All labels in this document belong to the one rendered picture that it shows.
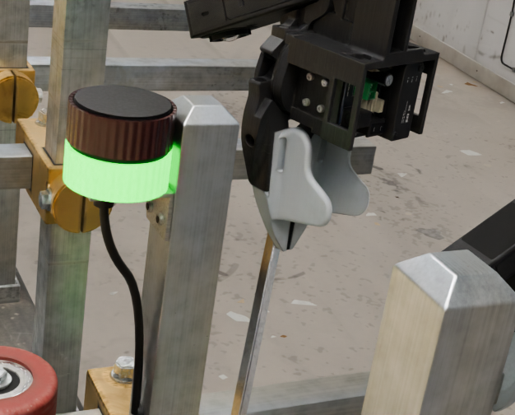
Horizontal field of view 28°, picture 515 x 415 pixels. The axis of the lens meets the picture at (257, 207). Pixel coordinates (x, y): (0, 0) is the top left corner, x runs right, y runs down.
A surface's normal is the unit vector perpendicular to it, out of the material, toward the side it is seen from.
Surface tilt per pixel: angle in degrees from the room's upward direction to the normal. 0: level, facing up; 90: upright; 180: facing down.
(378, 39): 90
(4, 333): 0
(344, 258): 0
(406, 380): 90
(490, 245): 33
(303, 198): 93
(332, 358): 0
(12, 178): 90
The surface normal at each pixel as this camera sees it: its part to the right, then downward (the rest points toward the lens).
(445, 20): -0.93, 0.02
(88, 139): -0.48, 0.29
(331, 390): 0.14, -0.91
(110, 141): -0.07, 0.40
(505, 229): -0.38, -0.75
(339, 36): -0.70, 0.19
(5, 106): 0.41, 0.42
